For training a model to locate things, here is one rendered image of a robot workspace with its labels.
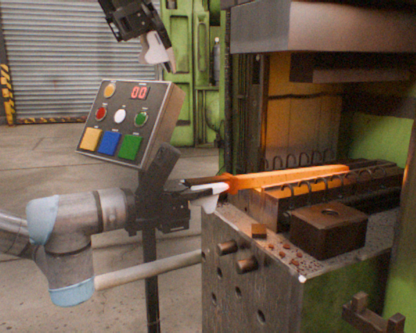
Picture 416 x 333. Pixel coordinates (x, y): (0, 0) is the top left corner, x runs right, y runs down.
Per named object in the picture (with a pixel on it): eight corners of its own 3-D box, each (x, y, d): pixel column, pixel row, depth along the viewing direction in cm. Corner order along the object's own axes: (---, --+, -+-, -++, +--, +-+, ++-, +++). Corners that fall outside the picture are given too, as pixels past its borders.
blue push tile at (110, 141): (112, 154, 109) (120, 132, 110) (97, 151, 113) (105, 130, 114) (116, 156, 110) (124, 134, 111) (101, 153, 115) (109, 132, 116)
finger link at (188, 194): (206, 191, 70) (164, 196, 67) (206, 182, 70) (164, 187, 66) (215, 198, 66) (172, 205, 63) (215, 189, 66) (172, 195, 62)
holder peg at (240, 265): (240, 277, 67) (240, 265, 66) (233, 270, 69) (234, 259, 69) (258, 272, 69) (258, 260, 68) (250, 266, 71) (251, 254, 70)
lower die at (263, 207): (276, 233, 72) (278, 194, 69) (227, 201, 89) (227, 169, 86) (409, 199, 90) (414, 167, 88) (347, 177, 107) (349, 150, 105)
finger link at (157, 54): (156, 83, 73) (132, 41, 70) (179, 70, 75) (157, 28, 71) (160, 82, 70) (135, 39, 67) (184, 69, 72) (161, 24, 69)
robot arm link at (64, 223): (30, 238, 61) (24, 192, 59) (96, 227, 66) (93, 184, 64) (31, 260, 54) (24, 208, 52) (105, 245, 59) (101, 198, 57)
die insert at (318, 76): (312, 83, 71) (315, 52, 69) (288, 82, 77) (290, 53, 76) (409, 80, 84) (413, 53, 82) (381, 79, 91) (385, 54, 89)
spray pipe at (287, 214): (287, 228, 69) (288, 214, 68) (278, 223, 71) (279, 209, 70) (402, 199, 84) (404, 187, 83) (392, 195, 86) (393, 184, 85)
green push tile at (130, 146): (133, 160, 103) (142, 136, 104) (117, 156, 108) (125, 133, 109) (137, 162, 104) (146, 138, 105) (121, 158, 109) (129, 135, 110)
